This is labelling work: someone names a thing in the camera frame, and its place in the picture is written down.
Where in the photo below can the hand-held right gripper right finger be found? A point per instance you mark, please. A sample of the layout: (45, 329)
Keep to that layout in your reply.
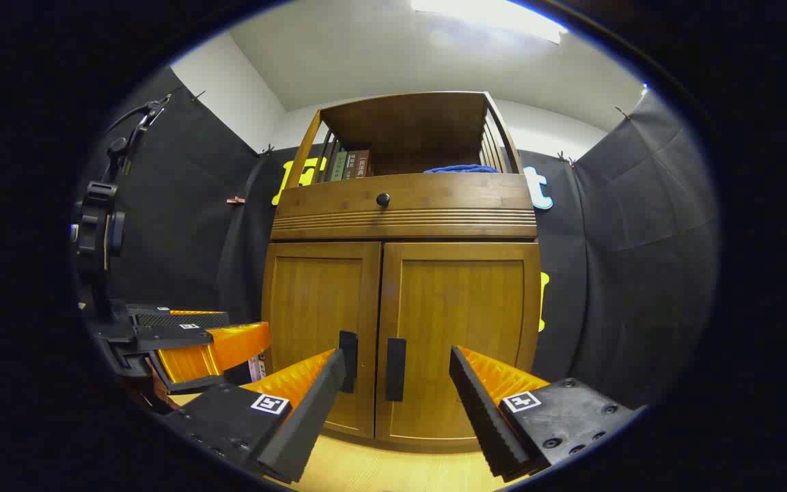
(482, 410)

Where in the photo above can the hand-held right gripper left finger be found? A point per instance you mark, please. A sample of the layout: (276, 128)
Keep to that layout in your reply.
(311, 417)

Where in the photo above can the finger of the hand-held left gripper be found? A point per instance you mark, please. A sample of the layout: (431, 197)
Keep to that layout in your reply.
(216, 352)
(182, 319)

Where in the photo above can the wooden shoe cabinet door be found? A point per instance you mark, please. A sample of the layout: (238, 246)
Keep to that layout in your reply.
(462, 301)
(311, 301)

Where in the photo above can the wooden double-door shoe cabinet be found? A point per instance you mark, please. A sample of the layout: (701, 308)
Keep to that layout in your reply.
(407, 137)

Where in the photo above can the wooden drawer with grooves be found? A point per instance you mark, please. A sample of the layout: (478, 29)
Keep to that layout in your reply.
(462, 205)

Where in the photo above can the black backdrop cloth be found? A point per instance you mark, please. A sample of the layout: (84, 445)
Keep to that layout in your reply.
(626, 260)

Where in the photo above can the green book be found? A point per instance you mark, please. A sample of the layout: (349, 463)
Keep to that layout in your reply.
(338, 166)

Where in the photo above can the round black drawer knob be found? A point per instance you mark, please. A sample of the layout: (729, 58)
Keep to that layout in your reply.
(382, 199)

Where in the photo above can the thin brown book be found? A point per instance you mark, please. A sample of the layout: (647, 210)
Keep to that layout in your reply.
(350, 166)

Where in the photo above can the thick brown book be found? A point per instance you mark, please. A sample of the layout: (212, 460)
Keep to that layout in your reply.
(362, 164)

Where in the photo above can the blue cloth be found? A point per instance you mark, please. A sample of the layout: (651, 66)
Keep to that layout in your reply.
(462, 169)

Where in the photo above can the ceiling light panel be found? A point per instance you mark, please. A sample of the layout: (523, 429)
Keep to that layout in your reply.
(496, 17)

